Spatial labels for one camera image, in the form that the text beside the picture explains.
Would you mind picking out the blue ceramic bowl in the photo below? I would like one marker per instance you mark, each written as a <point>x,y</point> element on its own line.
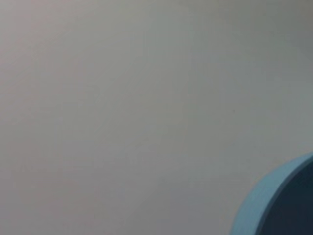
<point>281,208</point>

